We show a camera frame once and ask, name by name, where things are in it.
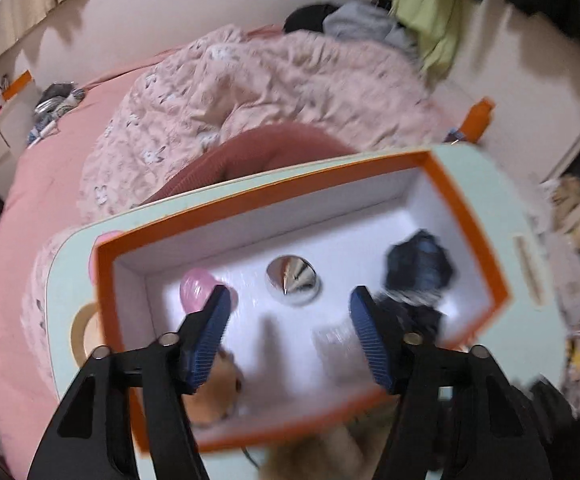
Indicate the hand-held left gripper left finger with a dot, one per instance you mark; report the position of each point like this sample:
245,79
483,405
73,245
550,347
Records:
210,335

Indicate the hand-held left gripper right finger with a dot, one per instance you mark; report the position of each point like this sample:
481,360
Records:
370,340

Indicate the pink translucent ball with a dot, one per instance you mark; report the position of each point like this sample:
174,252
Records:
197,287

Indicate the brown plush toy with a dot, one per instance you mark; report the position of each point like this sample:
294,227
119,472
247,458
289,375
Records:
222,385

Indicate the silver metal cone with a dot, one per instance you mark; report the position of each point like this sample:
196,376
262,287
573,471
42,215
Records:
290,275

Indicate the orange and white cardboard box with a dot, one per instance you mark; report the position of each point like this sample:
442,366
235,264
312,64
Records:
250,240

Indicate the beige fluffy toy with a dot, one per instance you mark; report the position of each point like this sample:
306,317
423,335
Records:
320,445

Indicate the light green lap table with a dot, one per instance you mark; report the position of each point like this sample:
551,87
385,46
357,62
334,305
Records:
70,280

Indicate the dusty red ribbed cushion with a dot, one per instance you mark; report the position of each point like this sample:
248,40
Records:
250,155

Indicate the pink bed sheet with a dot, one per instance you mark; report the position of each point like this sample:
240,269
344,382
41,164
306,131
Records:
45,185

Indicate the orange bottle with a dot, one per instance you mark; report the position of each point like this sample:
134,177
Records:
476,120

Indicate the pink floral blanket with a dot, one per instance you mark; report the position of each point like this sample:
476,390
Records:
270,85

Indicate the white bedside cabinet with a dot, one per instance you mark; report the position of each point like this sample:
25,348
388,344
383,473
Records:
0,130

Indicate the small orange box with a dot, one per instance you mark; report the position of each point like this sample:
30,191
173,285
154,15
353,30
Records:
17,85

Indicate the grey hoodie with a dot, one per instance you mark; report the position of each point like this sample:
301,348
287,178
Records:
365,22

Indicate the yellow-green hanging garment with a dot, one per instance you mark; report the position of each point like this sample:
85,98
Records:
430,15

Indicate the black garment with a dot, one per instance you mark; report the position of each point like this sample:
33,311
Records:
307,15

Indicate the beige curtain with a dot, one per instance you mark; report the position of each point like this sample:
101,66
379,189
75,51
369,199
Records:
30,5

